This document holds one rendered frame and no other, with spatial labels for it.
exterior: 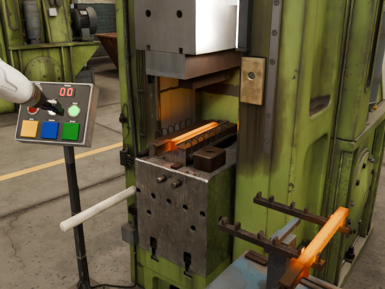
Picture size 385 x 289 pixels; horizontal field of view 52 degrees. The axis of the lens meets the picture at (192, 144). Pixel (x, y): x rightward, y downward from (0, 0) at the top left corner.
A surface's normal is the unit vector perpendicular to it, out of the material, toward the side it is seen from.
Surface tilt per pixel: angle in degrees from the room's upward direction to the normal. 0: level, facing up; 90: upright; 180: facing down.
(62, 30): 79
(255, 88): 90
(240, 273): 0
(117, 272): 0
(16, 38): 90
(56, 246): 0
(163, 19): 90
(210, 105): 90
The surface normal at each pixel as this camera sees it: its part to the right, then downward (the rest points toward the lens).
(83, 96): -0.17, -0.18
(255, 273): 0.00, -0.94
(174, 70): -0.59, 0.28
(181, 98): 0.81, 0.20
